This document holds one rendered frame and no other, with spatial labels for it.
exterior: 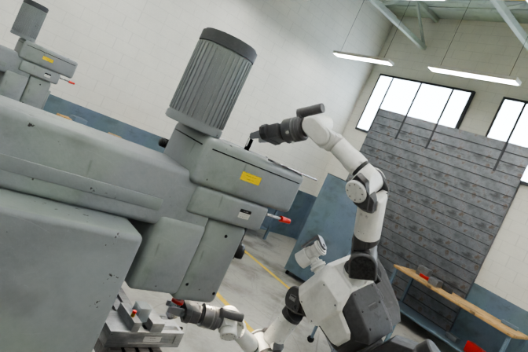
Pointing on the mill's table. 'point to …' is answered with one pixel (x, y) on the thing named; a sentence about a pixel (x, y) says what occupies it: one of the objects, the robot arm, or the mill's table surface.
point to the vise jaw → (154, 323)
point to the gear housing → (226, 208)
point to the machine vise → (137, 331)
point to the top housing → (232, 169)
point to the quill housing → (210, 262)
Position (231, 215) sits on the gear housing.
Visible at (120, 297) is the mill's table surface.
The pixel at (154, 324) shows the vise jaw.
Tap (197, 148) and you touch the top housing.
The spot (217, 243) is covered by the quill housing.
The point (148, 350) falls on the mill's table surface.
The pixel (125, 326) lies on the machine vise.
